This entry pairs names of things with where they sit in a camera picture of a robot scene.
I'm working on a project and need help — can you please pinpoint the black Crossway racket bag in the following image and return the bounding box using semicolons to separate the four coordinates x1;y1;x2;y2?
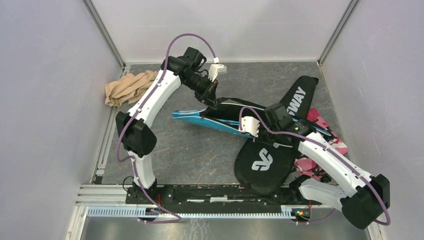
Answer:
234;75;319;196

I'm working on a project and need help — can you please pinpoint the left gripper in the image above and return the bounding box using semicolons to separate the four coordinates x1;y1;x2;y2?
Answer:
183;73;220;111

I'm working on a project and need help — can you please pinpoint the pink camouflage cloth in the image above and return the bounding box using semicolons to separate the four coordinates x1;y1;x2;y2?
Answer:
294;108;349;183

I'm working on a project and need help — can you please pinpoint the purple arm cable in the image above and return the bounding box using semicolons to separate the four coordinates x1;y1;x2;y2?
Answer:
238;106;392;227
115;33;220;224

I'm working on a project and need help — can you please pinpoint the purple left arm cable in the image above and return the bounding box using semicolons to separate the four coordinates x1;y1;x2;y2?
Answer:
115;33;220;224

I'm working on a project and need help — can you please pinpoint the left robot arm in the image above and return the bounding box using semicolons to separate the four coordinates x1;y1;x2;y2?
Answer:
115;47;219;204

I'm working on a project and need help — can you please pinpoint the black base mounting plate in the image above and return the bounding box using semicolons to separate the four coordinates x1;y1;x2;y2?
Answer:
125;184;323;215

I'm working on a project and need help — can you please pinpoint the beige cloth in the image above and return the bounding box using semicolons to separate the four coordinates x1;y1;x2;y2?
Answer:
104;70;158;108

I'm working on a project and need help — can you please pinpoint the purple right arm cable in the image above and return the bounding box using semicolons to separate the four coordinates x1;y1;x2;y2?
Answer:
238;106;392;227

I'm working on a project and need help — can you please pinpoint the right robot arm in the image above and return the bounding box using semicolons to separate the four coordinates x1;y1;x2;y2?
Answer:
238;106;392;229

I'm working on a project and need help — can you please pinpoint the blue Sport racket bag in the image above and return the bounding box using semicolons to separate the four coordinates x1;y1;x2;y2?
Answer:
171;96;337;141

